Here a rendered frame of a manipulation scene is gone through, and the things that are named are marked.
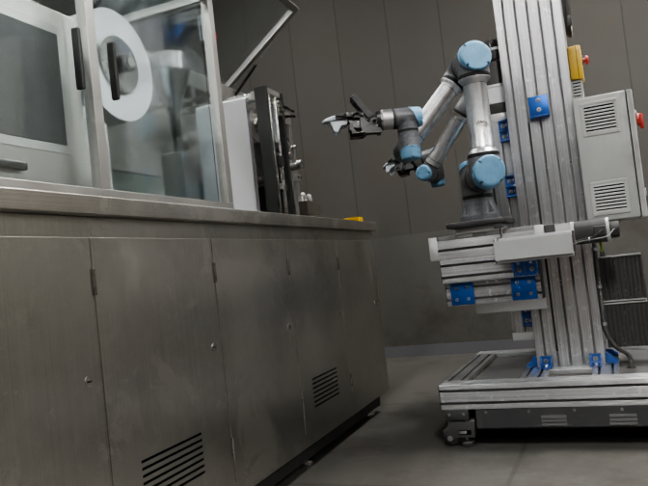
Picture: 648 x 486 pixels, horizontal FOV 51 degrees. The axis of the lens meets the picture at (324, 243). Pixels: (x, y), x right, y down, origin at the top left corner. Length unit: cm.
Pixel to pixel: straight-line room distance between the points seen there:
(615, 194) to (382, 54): 300
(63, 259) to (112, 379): 28
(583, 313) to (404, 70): 297
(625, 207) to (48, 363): 205
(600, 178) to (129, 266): 179
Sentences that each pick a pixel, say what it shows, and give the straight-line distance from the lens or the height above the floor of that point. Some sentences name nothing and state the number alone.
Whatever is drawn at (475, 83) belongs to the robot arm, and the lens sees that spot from 259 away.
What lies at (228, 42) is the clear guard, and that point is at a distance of 331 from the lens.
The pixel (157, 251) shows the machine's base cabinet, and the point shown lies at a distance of 171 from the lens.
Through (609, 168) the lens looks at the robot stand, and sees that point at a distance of 275.
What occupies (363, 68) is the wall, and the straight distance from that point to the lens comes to 541.
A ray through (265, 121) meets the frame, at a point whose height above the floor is 130.
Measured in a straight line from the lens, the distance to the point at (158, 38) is 200.
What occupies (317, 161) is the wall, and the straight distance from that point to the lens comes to 542.
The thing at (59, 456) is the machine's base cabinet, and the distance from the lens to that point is 144.
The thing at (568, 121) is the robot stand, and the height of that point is 116.
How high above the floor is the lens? 69
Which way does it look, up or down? 3 degrees up
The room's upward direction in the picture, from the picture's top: 6 degrees counter-clockwise
